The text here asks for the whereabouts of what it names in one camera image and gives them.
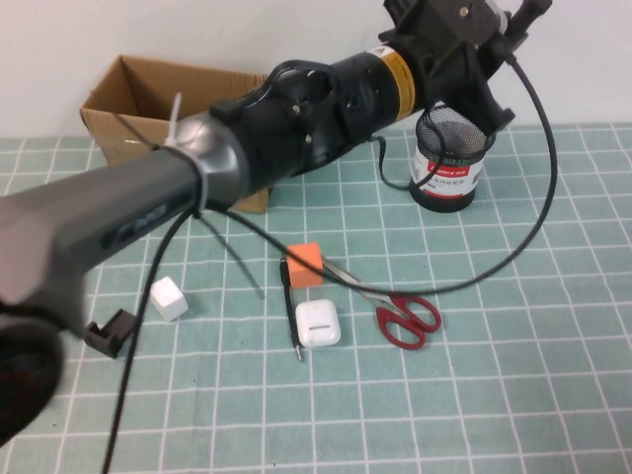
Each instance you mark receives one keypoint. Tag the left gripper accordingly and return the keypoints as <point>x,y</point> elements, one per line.
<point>434,59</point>

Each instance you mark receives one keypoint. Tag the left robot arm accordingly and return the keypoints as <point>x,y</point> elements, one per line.
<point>148,187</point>

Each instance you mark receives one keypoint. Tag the black mesh pen holder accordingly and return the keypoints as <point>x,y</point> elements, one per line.
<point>444,195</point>

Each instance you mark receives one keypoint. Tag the orange foam cube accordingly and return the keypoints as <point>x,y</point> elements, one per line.
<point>301,276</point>

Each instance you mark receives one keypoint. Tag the white earbuds case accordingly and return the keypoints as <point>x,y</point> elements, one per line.
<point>318,323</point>

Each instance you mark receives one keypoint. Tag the thin black pen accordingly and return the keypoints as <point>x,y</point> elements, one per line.
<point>291,311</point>

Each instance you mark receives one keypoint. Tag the black zip tie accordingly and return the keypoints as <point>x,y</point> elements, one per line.
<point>237,262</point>
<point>138,131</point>

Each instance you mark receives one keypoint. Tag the brown cardboard box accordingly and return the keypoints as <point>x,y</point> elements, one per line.
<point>148,94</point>

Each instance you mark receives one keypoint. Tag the white foam cube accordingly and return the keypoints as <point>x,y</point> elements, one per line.
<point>168,298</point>

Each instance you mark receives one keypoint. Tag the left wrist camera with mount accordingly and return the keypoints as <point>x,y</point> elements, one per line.
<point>464,15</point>

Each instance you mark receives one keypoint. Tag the black plastic bracket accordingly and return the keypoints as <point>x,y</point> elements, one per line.
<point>111,336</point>

